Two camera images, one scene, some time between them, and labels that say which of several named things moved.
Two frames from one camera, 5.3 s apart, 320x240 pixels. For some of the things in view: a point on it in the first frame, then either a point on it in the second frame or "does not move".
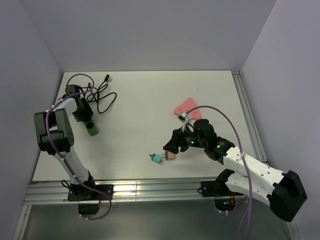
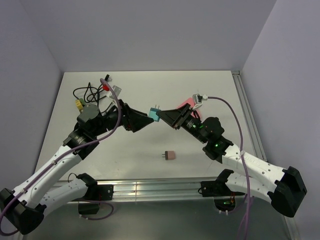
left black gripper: x=79 y=117 -> x=132 y=119
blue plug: x=156 y=158 -> x=152 y=113
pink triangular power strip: x=186 y=106 does not move
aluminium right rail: x=259 y=151 does not move
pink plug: x=169 y=155 does not move
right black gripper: x=177 y=139 -> x=176 y=117
